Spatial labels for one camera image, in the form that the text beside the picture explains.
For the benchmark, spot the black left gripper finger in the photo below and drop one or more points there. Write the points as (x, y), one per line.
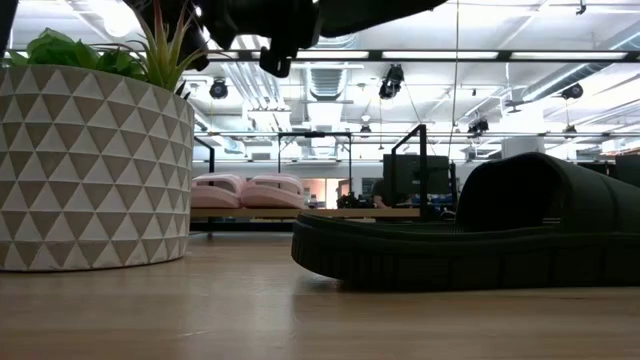
(275, 62)

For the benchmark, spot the pink rubber slide sandal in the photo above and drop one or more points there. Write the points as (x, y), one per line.
(217, 195)
(275, 195)

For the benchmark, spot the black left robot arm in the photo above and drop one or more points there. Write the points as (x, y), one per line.
(170, 7)

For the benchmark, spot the black hanging ceiling lamp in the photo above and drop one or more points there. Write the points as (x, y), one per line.
(478, 127)
(572, 91)
(391, 85)
(218, 90)

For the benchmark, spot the person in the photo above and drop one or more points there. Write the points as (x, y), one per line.
(382, 197)

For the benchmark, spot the black workstation with monitor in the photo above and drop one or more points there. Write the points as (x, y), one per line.
(415, 172)

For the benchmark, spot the succulent in triangle-patterned pot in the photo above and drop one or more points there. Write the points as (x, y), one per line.
(90, 175)

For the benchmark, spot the black background frame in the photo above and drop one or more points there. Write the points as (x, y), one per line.
(314, 135)

